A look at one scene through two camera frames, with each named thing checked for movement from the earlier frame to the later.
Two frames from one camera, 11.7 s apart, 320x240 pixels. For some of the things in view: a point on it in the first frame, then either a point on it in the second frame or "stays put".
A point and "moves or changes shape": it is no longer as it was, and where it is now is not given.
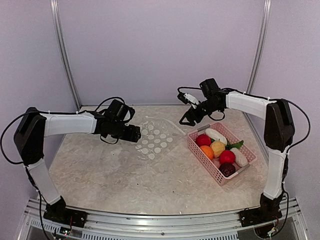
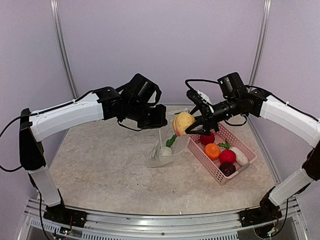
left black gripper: x=133 y=135 → x=160 y=121
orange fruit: x=208 y=150 moves or changes shape
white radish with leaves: x=216 y=136 → x=166 y=151
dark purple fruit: x=227 y=169 stays put
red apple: x=203 y=139 moves or changes shape
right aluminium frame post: x=266 y=12 stays put
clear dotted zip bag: x=158 y=136 moves or changes shape
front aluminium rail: x=285 y=225 stays put
